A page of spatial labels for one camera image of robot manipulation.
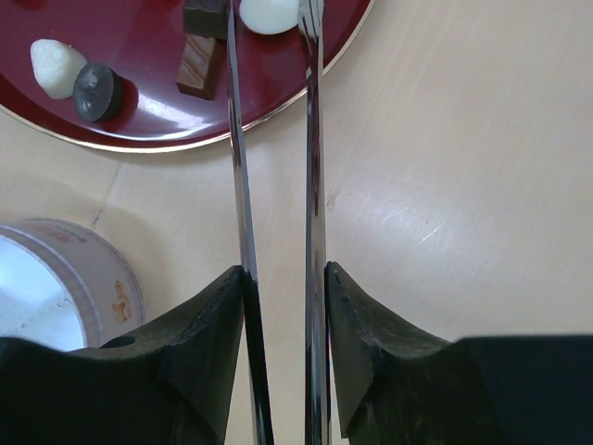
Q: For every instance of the white strawberry chocolate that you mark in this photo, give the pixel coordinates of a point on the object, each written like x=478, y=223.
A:
x=55, y=67

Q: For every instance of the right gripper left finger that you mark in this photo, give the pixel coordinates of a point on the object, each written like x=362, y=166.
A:
x=167, y=382

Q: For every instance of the silver metal tongs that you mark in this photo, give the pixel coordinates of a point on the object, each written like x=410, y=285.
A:
x=282, y=240

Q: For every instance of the round silver tin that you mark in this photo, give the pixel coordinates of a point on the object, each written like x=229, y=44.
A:
x=65, y=287

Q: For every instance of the red round tray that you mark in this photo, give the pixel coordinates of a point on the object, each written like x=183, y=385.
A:
x=143, y=41

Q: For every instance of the white oval chocolate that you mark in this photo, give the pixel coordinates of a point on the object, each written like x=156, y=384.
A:
x=269, y=17

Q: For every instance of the dark round chocolate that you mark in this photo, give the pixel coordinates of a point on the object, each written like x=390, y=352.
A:
x=97, y=93

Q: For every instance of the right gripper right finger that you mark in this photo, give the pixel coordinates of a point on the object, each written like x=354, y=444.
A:
x=397, y=384

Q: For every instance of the white paper cup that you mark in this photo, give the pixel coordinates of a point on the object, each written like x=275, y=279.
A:
x=34, y=304

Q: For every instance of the striped brown bar chocolate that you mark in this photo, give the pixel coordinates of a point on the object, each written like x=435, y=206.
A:
x=197, y=72

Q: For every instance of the dark square chocolate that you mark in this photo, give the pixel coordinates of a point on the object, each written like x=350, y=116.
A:
x=207, y=18

